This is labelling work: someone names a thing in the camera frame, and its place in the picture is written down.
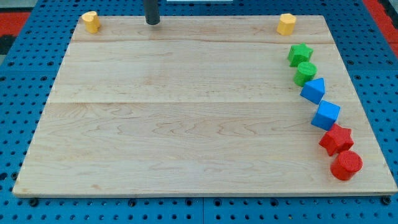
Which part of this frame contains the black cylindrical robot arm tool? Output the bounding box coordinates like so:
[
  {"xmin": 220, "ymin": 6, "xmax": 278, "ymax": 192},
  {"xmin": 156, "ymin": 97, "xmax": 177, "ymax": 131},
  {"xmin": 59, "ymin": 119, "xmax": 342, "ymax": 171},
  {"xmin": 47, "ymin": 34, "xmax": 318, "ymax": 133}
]
[{"xmin": 143, "ymin": 0, "xmax": 160, "ymax": 26}]

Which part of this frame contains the yellow hexagon block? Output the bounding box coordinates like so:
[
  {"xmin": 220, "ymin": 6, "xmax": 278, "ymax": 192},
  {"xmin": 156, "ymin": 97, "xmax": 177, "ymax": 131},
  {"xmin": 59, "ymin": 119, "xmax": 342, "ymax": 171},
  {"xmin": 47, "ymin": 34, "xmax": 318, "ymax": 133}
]
[{"xmin": 276, "ymin": 13, "xmax": 297, "ymax": 35}]

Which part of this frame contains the light wooden board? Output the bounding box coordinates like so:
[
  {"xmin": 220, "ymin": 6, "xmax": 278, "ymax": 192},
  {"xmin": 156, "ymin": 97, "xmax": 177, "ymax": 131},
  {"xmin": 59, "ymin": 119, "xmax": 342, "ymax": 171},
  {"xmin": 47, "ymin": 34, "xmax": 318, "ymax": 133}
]
[{"xmin": 13, "ymin": 16, "xmax": 397, "ymax": 198}]

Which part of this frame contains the green cylinder block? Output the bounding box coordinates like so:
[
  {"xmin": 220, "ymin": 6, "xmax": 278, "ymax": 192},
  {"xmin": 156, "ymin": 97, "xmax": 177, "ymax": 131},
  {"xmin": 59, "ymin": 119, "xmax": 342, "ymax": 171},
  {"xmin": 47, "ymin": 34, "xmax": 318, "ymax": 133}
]
[{"xmin": 293, "ymin": 62, "xmax": 318, "ymax": 87}]

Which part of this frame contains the green star block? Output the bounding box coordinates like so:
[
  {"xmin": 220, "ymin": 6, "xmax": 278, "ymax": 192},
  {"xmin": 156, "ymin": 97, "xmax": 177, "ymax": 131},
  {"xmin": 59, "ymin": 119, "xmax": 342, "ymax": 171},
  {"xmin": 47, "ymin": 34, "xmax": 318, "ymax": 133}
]
[{"xmin": 287, "ymin": 43, "xmax": 313, "ymax": 67}]

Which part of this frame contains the blue triangle block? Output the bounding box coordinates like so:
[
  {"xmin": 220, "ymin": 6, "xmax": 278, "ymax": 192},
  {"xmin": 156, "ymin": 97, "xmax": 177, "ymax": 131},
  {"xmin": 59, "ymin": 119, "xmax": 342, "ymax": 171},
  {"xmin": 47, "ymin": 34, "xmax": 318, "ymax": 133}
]
[{"xmin": 300, "ymin": 78, "xmax": 326, "ymax": 105}]

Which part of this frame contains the blue cube block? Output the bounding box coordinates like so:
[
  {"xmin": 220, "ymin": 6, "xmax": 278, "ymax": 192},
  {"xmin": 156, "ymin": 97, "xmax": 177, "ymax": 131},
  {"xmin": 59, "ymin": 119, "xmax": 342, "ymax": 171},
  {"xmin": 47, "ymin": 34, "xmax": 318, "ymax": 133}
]
[{"xmin": 311, "ymin": 100, "xmax": 341, "ymax": 131}]

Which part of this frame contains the yellow heart block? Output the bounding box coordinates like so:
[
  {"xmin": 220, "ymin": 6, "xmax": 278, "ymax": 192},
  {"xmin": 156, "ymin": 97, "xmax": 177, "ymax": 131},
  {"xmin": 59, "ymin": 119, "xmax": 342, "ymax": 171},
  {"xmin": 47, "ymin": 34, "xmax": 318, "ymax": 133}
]
[{"xmin": 81, "ymin": 11, "xmax": 101, "ymax": 34}]

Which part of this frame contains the red star block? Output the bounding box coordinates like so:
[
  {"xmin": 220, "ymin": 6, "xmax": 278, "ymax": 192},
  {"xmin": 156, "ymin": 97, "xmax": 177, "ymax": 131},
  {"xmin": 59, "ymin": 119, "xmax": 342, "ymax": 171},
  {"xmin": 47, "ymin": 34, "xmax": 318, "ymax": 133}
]
[{"xmin": 318, "ymin": 124, "xmax": 354, "ymax": 156}]

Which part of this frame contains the red cylinder block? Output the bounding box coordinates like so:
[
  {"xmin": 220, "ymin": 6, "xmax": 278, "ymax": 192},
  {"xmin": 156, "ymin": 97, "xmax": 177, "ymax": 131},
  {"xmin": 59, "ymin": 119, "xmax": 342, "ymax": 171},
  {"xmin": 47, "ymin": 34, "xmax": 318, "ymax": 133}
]
[{"xmin": 330, "ymin": 151, "xmax": 363, "ymax": 180}]

